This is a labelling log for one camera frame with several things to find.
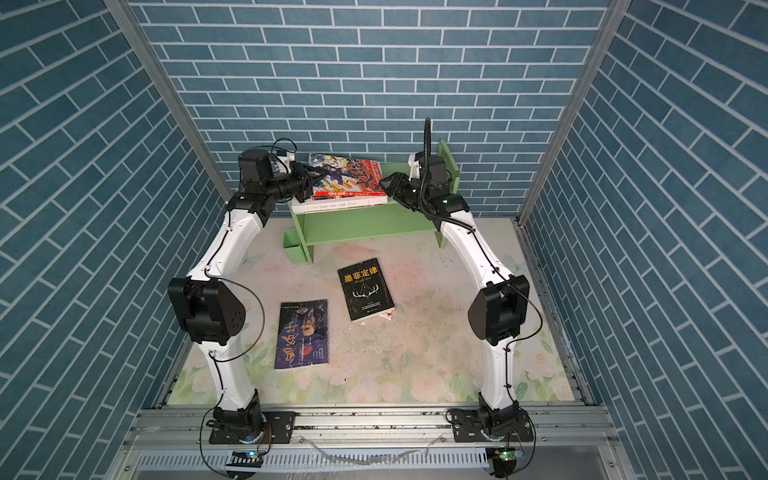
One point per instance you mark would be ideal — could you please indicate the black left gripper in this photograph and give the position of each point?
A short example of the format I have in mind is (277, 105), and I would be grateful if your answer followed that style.
(303, 181)

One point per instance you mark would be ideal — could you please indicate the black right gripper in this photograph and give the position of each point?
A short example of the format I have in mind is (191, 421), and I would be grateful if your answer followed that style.
(398, 187)

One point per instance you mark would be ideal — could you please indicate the white book with brown bars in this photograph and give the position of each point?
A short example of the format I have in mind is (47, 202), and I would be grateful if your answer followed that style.
(330, 204)

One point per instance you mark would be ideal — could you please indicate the red blue manga book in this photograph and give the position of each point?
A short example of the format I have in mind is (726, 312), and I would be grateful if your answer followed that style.
(347, 177)

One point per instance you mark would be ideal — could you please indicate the black book with gold text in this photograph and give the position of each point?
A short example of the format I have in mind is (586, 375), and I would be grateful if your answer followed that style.
(365, 290)

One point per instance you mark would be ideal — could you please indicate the dark purple book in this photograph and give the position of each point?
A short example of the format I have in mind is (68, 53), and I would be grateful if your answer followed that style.
(303, 334)

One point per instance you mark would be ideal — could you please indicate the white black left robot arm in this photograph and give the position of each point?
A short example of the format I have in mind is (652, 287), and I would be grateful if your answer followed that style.
(204, 304)

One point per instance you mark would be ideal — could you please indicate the green wooden two-tier shelf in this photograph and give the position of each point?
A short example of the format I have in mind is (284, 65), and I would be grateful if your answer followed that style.
(390, 219)

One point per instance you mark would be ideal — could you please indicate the small green side box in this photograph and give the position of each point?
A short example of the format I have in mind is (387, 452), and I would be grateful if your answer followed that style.
(293, 247)

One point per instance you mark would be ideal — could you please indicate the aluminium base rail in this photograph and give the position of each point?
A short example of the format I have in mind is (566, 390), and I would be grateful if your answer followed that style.
(541, 425)

